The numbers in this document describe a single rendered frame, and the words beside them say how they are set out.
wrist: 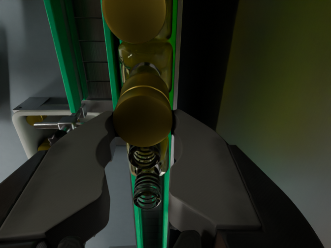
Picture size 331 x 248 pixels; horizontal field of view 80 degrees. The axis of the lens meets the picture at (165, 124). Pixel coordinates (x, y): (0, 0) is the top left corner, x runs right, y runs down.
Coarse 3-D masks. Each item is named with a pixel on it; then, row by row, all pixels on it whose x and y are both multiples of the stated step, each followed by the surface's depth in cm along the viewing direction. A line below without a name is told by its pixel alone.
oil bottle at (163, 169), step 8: (128, 144) 25; (160, 144) 25; (168, 144) 26; (128, 152) 25; (168, 152) 26; (128, 160) 26; (160, 160) 25; (168, 160) 27; (160, 168) 25; (160, 176) 27
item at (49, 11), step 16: (48, 0) 26; (64, 0) 31; (48, 16) 27; (64, 16) 31; (64, 32) 30; (64, 48) 30; (64, 64) 30; (80, 64) 37; (64, 80) 32; (80, 80) 37; (80, 96) 38
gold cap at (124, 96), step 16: (128, 80) 14; (144, 80) 12; (160, 80) 14; (128, 96) 10; (144, 96) 10; (160, 96) 11; (128, 112) 11; (144, 112) 11; (160, 112) 11; (128, 128) 11; (144, 128) 11; (160, 128) 11; (144, 144) 12
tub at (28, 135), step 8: (16, 112) 47; (24, 112) 47; (32, 112) 48; (40, 112) 48; (48, 112) 48; (56, 112) 48; (64, 112) 48; (16, 120) 48; (24, 120) 51; (48, 120) 57; (56, 120) 57; (80, 120) 57; (88, 120) 57; (16, 128) 49; (24, 128) 51; (32, 128) 54; (56, 128) 58; (24, 136) 51; (32, 136) 54; (40, 136) 58; (48, 136) 59; (24, 144) 52; (32, 144) 54; (40, 144) 58; (32, 152) 54
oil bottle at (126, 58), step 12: (120, 48) 19; (132, 48) 19; (144, 48) 19; (156, 48) 19; (168, 48) 19; (120, 60) 19; (132, 60) 19; (144, 60) 18; (156, 60) 19; (168, 60) 19; (120, 72) 20; (168, 72) 20; (168, 84) 20
